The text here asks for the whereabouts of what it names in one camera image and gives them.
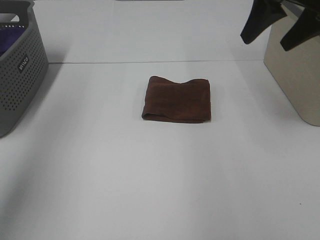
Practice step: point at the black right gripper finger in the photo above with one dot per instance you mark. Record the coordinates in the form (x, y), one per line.
(306, 27)

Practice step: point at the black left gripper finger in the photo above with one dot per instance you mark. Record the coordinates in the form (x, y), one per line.
(263, 14)

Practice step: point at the brown microfibre towel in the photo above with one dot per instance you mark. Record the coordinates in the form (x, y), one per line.
(167, 101)

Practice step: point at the beige plastic bin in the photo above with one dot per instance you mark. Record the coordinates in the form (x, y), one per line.
(297, 71)

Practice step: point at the grey perforated plastic basket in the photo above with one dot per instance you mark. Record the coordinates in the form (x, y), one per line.
(23, 66)

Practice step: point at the purple cloth in basket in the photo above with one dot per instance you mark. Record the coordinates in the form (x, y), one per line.
(8, 37)

